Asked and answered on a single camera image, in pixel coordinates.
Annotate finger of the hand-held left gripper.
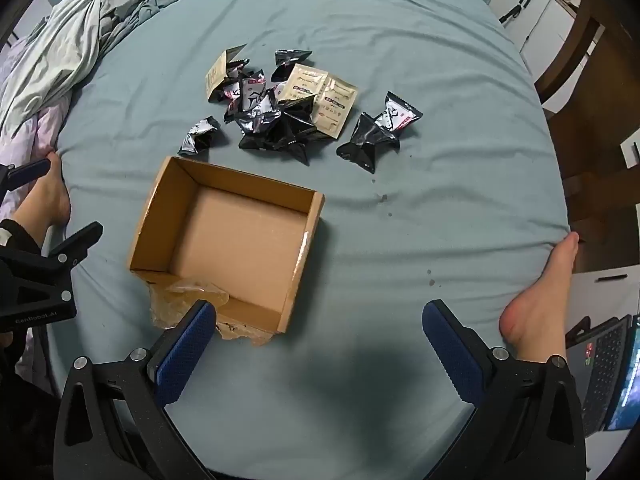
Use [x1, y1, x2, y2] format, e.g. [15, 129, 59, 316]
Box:
[44, 221, 104, 270]
[0, 158, 51, 192]

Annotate brown wooden furniture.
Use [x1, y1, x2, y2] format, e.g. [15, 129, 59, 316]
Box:
[534, 0, 640, 274]

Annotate teal bed sheet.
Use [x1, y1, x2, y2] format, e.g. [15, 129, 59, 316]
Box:
[42, 0, 581, 480]

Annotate pile of black packets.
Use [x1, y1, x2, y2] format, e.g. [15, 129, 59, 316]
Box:
[178, 49, 423, 175]

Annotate black laptop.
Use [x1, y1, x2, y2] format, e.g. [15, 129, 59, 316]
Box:
[565, 313, 640, 437]

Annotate beige twin sachet packet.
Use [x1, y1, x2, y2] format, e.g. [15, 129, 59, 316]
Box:
[276, 63, 360, 140]

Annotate brown cardboard box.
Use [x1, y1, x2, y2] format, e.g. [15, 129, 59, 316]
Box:
[126, 156, 326, 346]

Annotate person's left leg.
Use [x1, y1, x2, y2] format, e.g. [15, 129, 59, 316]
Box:
[0, 150, 72, 261]

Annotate white panel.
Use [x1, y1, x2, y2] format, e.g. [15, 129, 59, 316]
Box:
[565, 271, 640, 333]

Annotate crumpled grey-green blanket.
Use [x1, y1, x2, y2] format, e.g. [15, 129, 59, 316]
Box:
[0, 0, 197, 132]

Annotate lilac duvet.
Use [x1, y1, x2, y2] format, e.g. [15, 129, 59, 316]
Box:
[0, 40, 77, 167]

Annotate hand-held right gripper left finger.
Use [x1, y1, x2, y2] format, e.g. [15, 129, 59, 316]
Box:
[52, 300, 217, 480]

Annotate white cabinet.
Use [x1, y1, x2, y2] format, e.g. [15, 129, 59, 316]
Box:
[487, 0, 582, 79]

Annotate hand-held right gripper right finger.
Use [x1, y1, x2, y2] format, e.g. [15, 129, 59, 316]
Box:
[422, 300, 587, 480]

